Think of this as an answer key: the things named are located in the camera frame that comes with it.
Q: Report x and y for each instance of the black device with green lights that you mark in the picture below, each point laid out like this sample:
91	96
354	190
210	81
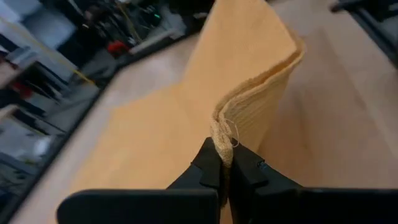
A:
152	15

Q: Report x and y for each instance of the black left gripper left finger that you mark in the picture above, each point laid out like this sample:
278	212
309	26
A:
174	205

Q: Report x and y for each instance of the grey metal beam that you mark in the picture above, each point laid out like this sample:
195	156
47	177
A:
155	39

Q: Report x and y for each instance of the black table clamp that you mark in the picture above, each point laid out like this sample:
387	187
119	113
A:
357	6

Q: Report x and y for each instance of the black table frame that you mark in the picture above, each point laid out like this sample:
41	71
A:
53	152

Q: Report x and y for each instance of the yellow towel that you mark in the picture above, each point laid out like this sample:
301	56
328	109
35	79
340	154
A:
174	124

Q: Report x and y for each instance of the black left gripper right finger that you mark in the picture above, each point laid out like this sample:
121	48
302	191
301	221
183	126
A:
270	205

